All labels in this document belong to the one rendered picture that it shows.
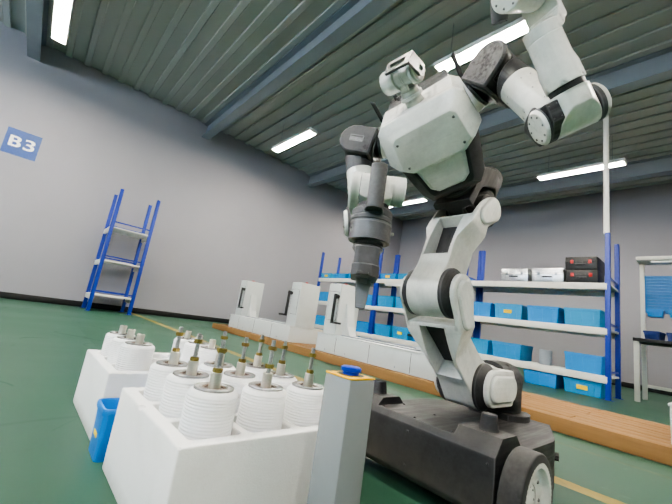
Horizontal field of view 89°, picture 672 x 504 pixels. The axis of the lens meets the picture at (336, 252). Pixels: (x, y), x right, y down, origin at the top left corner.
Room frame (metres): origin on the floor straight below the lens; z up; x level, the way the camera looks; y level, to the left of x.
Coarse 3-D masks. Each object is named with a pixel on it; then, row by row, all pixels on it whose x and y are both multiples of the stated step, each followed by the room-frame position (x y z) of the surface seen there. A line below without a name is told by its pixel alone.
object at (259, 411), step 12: (252, 396) 0.74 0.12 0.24; (264, 396) 0.74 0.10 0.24; (276, 396) 0.75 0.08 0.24; (240, 408) 0.76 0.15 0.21; (252, 408) 0.74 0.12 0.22; (264, 408) 0.74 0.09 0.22; (276, 408) 0.75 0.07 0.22; (240, 420) 0.75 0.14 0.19; (252, 420) 0.74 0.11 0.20; (264, 420) 0.74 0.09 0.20; (276, 420) 0.76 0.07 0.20; (252, 432) 0.74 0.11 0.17
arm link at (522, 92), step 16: (512, 80) 0.71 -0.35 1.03; (528, 80) 0.69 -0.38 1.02; (512, 96) 0.72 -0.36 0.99; (528, 96) 0.68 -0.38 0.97; (544, 96) 0.66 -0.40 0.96; (608, 96) 0.58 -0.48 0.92; (528, 112) 0.69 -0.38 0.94; (608, 112) 0.60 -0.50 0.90; (528, 128) 0.68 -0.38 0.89; (544, 128) 0.62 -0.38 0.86; (544, 144) 0.66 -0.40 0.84
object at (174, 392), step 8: (168, 376) 0.77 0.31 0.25; (176, 376) 0.76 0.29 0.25; (168, 384) 0.76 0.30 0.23; (176, 384) 0.75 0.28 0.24; (184, 384) 0.75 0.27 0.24; (192, 384) 0.75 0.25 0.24; (168, 392) 0.75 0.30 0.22; (176, 392) 0.75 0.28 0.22; (184, 392) 0.75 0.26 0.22; (168, 400) 0.75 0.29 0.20; (176, 400) 0.75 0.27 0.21; (184, 400) 0.75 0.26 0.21; (160, 408) 0.76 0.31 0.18; (168, 408) 0.75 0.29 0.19; (176, 408) 0.75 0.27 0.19; (168, 416) 0.75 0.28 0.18; (176, 416) 0.75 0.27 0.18
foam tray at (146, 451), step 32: (128, 416) 0.81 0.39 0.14; (160, 416) 0.73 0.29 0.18; (128, 448) 0.77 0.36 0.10; (160, 448) 0.65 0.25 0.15; (192, 448) 0.61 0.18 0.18; (224, 448) 0.65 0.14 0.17; (256, 448) 0.69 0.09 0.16; (288, 448) 0.75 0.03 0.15; (128, 480) 0.74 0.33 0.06; (160, 480) 0.63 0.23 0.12; (192, 480) 0.62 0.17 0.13; (224, 480) 0.66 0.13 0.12; (256, 480) 0.70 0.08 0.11; (288, 480) 0.75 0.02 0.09
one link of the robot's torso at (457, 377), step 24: (456, 288) 0.91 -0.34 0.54; (408, 312) 1.07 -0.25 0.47; (456, 312) 0.92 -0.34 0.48; (432, 336) 1.08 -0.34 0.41; (456, 336) 0.96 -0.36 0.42; (432, 360) 1.10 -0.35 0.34; (456, 360) 1.01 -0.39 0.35; (480, 360) 1.11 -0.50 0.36; (456, 384) 1.10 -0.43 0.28; (480, 384) 1.07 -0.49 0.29; (480, 408) 1.10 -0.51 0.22
